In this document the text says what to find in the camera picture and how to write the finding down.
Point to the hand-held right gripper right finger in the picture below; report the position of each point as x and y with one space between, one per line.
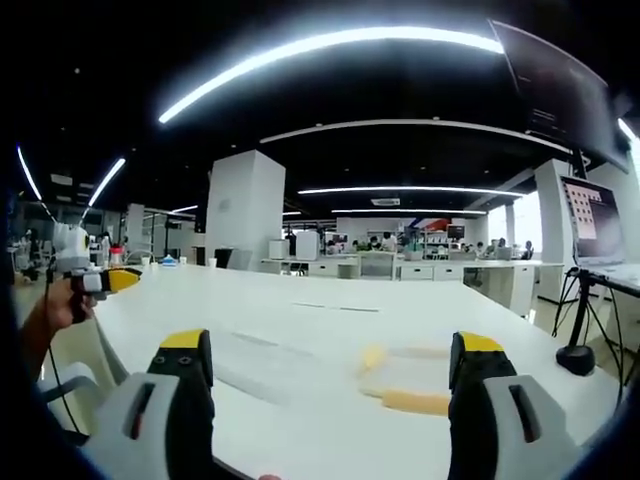
505 415

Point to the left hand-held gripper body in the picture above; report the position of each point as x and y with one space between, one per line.
75 250

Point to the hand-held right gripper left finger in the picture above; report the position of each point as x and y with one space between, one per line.
150 410

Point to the white box appliance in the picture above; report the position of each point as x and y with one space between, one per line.
307 246

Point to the person's left hand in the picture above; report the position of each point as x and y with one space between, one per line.
55 305

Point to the person's right hand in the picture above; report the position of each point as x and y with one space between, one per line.
270 477

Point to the red-capped bottle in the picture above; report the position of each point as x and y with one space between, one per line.
116 255

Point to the short ceiling light strip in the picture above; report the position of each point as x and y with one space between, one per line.
107 182

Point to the white office chair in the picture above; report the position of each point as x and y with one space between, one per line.
75 395

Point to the black monitor stand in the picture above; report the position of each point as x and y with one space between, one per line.
580 330

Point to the row of white desks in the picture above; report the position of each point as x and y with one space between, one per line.
430 272

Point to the lit computer monitor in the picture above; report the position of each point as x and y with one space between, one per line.
595 220

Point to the thin ceiling light strip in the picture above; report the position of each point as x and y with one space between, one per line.
410 190

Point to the long bright ceiling light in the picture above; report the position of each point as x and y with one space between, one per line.
310 55

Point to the large dark wall screen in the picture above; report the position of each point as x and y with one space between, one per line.
560 85

